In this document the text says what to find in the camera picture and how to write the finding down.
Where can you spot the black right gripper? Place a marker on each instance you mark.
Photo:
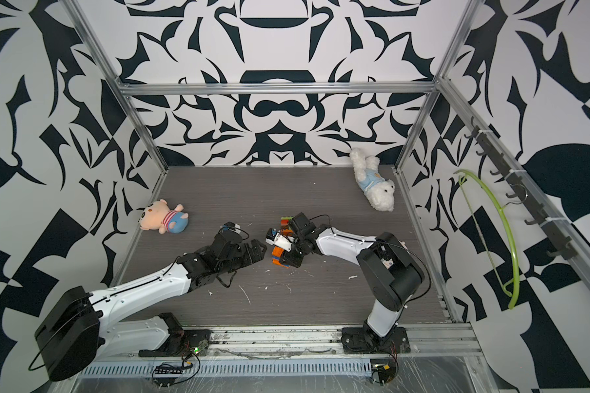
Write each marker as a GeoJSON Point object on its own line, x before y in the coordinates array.
{"type": "Point", "coordinates": [290, 259]}

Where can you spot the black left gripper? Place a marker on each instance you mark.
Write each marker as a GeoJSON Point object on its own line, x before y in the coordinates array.
{"type": "Point", "coordinates": [250, 255]}

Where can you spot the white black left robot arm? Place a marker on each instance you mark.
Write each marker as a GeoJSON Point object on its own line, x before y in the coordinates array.
{"type": "Point", "coordinates": [86, 326]}

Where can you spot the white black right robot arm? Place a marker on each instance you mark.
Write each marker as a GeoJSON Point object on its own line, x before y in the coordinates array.
{"type": "Point", "coordinates": [388, 267]}

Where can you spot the pink plush pig toy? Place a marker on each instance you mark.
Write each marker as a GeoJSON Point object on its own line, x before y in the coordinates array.
{"type": "Point", "coordinates": [160, 217]}

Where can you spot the white plush dog blue shirt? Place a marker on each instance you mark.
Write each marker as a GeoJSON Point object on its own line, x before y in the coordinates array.
{"type": "Point", "coordinates": [378, 190]}

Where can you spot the green plastic hoop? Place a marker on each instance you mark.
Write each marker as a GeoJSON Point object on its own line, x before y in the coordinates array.
{"type": "Point", "coordinates": [512, 287]}

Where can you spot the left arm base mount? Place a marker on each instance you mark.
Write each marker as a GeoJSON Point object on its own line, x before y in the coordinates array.
{"type": "Point", "coordinates": [180, 341]}

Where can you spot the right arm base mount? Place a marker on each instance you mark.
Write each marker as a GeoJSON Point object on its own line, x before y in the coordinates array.
{"type": "Point", "coordinates": [363, 340]}

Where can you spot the white slotted cable duct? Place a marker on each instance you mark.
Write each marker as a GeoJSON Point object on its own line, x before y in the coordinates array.
{"type": "Point", "coordinates": [239, 368]}

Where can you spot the black wall hook rack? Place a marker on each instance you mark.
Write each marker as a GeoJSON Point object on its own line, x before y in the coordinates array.
{"type": "Point", "coordinates": [522, 193]}

